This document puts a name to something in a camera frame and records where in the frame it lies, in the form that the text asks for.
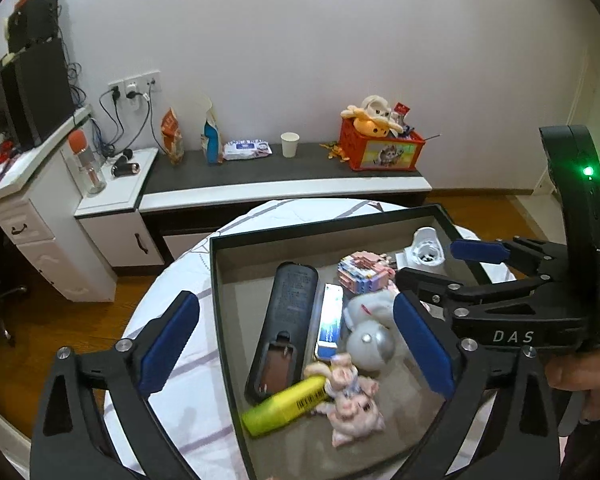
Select clear bottle with orange lid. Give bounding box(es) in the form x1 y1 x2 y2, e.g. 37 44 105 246
67 130 107 197

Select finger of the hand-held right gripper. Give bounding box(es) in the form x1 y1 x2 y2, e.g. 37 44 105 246
395 266 571 318
450 236 571 281

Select white desk with drawers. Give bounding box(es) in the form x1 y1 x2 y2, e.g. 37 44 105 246
0 105 118 303

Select wet wipes pack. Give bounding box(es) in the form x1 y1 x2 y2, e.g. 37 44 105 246
222 140 273 162

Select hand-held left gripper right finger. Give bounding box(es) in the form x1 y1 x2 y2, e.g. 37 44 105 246
392 291 563 480

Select orange snack bag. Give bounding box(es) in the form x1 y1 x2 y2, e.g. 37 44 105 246
161 108 186 165

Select pink pig doll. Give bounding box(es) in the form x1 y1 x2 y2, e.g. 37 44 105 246
305 352 386 448

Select white round plastic gadget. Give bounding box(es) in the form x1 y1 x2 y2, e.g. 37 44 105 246
396 226 451 273

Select yellow highlighter pen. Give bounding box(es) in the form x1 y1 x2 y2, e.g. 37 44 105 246
241 375 331 436

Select large black shallow tray box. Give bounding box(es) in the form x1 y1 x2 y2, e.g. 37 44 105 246
210 203 518 480

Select person's right hand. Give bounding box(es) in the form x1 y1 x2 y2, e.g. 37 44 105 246
544 342 600 423

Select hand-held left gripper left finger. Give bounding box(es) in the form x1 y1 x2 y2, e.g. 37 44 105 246
29 290 201 480

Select yellow plush toy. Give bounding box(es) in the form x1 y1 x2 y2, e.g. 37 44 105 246
352 117 393 137

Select small white nightstand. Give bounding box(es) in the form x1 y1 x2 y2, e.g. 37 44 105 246
75 147 166 268

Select white wall socket strip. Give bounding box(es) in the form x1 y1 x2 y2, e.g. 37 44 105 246
108 72 161 101

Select red plastic crate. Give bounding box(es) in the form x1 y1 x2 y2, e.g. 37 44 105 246
337 116 426 173

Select small orange toy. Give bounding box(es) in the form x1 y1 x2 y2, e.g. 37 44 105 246
320 141 352 163

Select cream plush toy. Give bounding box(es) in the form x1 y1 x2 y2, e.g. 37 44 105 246
342 95 406 128

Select black computer tower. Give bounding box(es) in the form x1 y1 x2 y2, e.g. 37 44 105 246
0 0 78 151

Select black cylindrical device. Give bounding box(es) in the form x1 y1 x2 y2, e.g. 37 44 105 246
111 150 141 178

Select low cabinet with dark top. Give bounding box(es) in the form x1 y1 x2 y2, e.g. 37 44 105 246
140 141 433 266

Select black remote control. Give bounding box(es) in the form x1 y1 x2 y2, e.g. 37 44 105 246
245 261 320 406

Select pink white block toy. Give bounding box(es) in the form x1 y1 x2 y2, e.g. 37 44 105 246
336 252 398 295

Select black power cables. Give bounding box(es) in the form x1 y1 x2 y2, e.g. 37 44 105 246
92 87 156 156

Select white blue rectangular case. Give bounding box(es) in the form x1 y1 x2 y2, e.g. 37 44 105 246
314 282 343 361

